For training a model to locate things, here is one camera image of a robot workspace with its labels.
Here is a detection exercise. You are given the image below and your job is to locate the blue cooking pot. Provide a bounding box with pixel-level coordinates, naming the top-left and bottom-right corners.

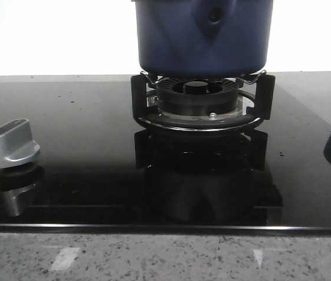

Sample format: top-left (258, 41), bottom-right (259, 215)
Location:
top-left (135, 0), bottom-right (273, 78)

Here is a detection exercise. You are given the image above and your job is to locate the black pot support grate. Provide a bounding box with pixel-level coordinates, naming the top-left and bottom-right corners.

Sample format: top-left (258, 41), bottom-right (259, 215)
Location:
top-left (130, 70), bottom-right (275, 134)

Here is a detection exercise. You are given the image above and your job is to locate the black round gas burner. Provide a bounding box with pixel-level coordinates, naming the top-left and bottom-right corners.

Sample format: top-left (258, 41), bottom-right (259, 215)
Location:
top-left (146, 78), bottom-right (243, 121)

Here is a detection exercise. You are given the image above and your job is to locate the black glass gas cooktop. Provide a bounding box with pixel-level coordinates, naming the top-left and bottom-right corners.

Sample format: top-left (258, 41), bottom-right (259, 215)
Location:
top-left (0, 73), bottom-right (331, 235)

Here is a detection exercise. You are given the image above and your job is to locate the silver stove control knob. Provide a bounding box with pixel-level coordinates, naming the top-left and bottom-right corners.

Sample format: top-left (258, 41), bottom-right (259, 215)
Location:
top-left (0, 119), bottom-right (40, 169)

